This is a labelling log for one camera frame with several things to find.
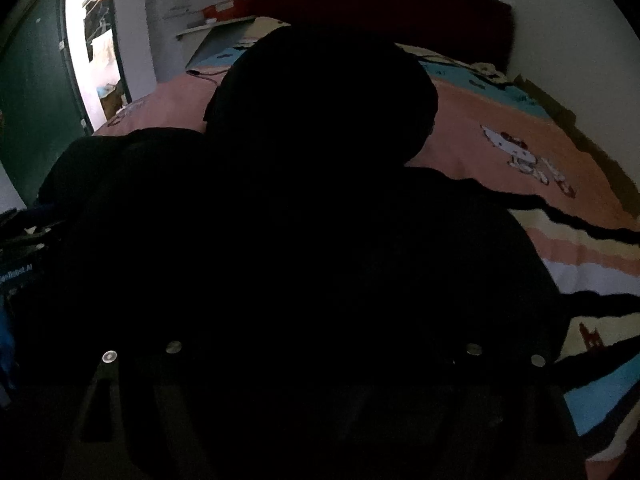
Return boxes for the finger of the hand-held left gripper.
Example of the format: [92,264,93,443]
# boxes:
[0,210,68,257]

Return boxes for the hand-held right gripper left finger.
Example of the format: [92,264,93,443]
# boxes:
[62,337,211,466]

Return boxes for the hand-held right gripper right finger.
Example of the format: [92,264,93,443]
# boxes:
[440,340,576,463]

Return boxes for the black garment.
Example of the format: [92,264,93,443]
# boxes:
[37,25,573,391]

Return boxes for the hanging dark clothes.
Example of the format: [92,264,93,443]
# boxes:
[82,0,113,61]

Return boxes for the green door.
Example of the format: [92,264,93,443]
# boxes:
[0,0,95,207]

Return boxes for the printed blanket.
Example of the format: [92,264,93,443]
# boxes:
[92,15,640,461]

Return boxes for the white bedside shelf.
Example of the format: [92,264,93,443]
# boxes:
[175,14,258,70]

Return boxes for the red box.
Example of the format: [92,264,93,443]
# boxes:
[202,0,261,22]

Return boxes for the dark red headboard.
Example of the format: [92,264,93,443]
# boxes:
[257,0,516,73]

